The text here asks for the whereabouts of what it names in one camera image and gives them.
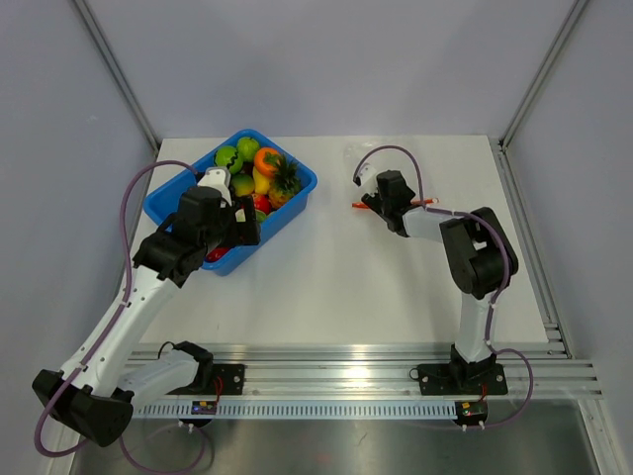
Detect aluminium frame post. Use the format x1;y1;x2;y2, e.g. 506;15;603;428
498;0;591;151
69;0;161;156

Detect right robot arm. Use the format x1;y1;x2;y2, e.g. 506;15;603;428
355;167;518;395

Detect clear orange-zip bag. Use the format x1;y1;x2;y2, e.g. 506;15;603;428
352;144;439;212

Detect toy orange persimmon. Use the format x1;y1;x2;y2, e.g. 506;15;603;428
253;147;282;177

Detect red toy tomato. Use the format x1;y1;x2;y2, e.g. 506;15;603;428
205;247;229;263

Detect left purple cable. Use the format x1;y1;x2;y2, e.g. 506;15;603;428
32;158;217;471

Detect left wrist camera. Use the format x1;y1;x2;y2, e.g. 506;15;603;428
197;166;232;205

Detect right circuit board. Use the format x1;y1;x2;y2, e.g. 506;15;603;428
456;400;489;425

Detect right aluminium frame post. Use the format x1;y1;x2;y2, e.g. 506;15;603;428
498;0;591;151

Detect yellow-green toy mango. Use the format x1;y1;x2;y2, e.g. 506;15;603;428
230;173;255;197

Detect yellow toy lemon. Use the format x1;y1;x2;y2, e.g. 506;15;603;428
252;168;272;195

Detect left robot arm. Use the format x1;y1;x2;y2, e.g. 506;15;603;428
33;186;260;447

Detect green toy apple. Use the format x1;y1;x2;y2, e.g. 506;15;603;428
236;137;261;162

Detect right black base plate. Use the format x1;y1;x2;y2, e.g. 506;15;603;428
409;363;508;397

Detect aluminium front rail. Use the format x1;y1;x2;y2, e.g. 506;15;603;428
123;343;605;401

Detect green striped toy melon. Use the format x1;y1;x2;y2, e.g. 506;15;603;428
214;145;243;175

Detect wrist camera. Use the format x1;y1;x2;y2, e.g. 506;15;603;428
197;166;232;205
352;163;378;190

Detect white slotted cable duct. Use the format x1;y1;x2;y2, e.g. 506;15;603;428
134;399;456;421

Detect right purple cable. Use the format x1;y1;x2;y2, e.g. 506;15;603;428
351;144;535;430

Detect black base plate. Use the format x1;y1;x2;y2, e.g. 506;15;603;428
209;363;246;397
409;363;508;397

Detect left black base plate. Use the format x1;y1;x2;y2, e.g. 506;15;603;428
209;363;246;397

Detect purple cable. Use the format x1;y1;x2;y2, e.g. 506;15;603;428
351;144;535;430
32;158;217;471

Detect toy pineapple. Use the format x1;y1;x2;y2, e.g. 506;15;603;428
268;155;302;209

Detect left aluminium frame post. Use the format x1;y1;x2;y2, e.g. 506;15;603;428
69;0;161;156

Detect left circuit board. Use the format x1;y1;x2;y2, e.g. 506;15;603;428
192;401;218;416

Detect circuit board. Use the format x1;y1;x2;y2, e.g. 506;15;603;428
192;401;218;416
456;400;489;425

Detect red toy apple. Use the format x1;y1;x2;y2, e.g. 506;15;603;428
251;193;272;215

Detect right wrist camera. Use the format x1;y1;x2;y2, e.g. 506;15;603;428
352;163;378;190

